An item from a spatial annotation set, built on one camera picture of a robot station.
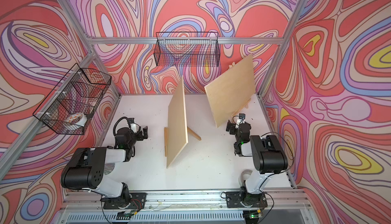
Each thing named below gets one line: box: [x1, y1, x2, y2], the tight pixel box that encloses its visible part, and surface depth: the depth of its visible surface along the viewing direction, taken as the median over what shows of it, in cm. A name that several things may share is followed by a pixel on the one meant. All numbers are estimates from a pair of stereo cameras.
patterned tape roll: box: [65, 112, 88, 127], surface depth 74 cm
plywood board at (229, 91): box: [204, 53, 257, 128], surface depth 88 cm
